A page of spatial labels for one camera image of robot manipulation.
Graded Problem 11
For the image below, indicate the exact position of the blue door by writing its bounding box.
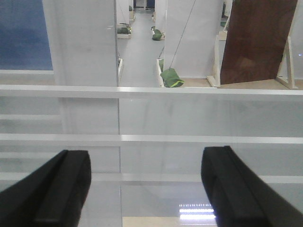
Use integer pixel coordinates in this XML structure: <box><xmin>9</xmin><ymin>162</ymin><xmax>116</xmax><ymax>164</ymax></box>
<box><xmin>0</xmin><ymin>0</ymin><xmax>53</xmax><ymax>70</ymax></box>

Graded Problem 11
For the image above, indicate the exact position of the white framed sliding glass door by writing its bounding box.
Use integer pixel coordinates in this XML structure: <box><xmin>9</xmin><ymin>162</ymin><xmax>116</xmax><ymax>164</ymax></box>
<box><xmin>0</xmin><ymin>75</ymin><xmax>303</xmax><ymax>227</ymax></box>

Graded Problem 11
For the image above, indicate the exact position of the green sandbag in corridor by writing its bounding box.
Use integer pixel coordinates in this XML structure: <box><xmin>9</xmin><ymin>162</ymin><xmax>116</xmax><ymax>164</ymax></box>
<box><xmin>151</xmin><ymin>26</ymin><xmax>165</xmax><ymax>41</ymax></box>

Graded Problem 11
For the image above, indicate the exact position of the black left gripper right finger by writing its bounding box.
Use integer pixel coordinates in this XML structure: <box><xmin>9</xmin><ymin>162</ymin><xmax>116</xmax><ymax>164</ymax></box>
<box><xmin>201</xmin><ymin>146</ymin><xmax>303</xmax><ymax>227</ymax></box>

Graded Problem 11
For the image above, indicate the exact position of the green sandbag near partition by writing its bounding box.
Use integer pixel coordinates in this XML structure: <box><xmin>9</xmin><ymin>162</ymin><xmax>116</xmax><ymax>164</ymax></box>
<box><xmin>160</xmin><ymin>68</ymin><xmax>185</xmax><ymax>88</ymax></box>

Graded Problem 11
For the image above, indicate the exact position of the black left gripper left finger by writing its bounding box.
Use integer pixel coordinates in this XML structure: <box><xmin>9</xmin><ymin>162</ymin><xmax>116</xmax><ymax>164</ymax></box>
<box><xmin>0</xmin><ymin>150</ymin><xmax>91</xmax><ymax>227</ymax></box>

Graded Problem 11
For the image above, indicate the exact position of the light wooden base board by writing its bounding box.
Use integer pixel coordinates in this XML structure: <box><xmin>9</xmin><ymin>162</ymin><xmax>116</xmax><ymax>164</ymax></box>
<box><xmin>122</xmin><ymin>217</ymin><xmax>217</xmax><ymax>227</ymax></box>

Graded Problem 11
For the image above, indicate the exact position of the brown wooden door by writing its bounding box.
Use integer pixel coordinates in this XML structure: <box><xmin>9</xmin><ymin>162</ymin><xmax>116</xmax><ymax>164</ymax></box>
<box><xmin>220</xmin><ymin>0</ymin><xmax>298</xmax><ymax>85</ymax></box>

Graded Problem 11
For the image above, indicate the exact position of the white brace by brown door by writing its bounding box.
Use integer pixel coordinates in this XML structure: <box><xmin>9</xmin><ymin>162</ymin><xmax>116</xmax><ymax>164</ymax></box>
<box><xmin>276</xmin><ymin>36</ymin><xmax>298</xmax><ymax>89</ymax></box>

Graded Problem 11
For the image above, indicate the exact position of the green sandbag far left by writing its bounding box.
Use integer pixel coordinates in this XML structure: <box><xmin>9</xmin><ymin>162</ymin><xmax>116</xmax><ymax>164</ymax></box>
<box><xmin>117</xmin><ymin>23</ymin><xmax>132</xmax><ymax>35</ymax></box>

